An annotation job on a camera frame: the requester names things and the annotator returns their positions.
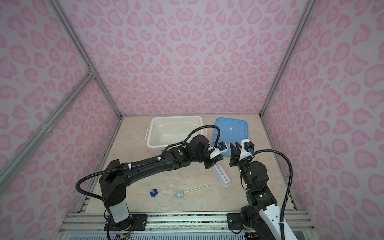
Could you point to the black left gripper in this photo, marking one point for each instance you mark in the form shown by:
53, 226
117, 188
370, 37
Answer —
213, 161

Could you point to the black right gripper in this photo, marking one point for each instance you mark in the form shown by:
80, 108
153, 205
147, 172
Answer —
236, 154

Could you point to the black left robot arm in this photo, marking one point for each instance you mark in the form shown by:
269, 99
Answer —
118, 176

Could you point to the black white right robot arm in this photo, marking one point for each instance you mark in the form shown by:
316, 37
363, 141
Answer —
263, 213

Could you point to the white test tube rack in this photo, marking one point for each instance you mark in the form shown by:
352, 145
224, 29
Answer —
222, 175

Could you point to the blue plastic bin lid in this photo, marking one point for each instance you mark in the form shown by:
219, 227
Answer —
232, 130

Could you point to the white plastic storage bin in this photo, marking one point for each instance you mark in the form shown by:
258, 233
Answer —
164, 131

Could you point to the clear glass petri dish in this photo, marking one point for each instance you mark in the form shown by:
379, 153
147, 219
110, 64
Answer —
165, 198

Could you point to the small cylinder blue hexagonal base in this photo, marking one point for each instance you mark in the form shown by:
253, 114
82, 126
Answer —
153, 192

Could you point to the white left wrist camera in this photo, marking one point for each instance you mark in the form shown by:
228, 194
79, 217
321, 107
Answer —
218, 150

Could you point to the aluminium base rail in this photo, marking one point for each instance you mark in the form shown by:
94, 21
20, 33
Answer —
160, 226

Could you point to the diagonal aluminium frame bar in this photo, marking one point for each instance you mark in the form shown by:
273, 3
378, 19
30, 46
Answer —
20, 159

